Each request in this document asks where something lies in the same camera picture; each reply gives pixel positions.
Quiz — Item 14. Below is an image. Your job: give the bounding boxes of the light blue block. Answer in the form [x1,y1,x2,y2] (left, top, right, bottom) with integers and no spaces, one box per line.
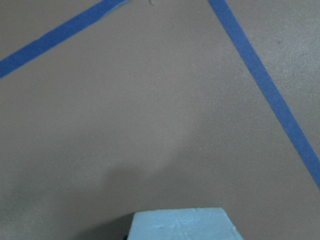
[127,207,243,240]

